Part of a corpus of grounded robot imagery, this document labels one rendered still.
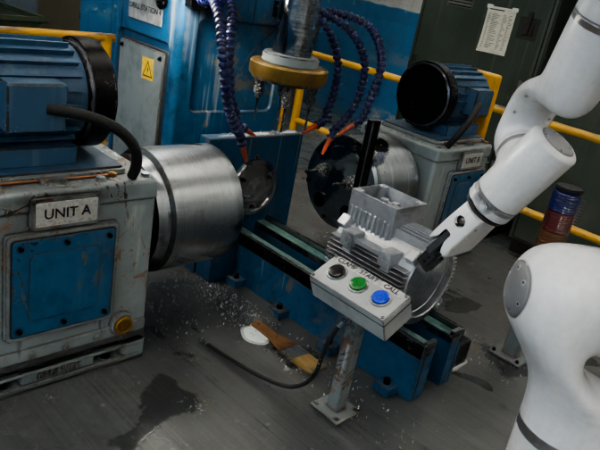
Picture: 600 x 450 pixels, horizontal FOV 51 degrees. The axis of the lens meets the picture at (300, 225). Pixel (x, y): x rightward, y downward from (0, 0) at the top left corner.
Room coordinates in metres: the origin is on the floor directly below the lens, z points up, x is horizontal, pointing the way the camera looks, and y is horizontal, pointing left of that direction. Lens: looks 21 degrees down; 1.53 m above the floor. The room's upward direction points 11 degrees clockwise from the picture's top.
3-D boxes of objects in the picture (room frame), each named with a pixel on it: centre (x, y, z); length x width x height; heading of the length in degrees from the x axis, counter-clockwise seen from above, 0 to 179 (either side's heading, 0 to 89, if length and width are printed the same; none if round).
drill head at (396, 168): (1.69, -0.16, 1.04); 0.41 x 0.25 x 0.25; 138
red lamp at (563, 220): (1.30, -0.54, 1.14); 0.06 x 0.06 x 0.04
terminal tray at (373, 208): (1.24, -0.17, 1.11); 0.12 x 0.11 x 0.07; 47
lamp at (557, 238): (1.30, -0.54, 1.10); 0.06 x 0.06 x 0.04
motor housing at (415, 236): (1.21, -0.20, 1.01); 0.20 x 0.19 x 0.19; 47
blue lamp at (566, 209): (1.30, -0.54, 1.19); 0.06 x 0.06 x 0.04
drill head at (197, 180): (1.19, 0.30, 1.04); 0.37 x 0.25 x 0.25; 138
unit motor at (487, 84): (1.90, -0.39, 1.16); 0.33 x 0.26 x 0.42; 138
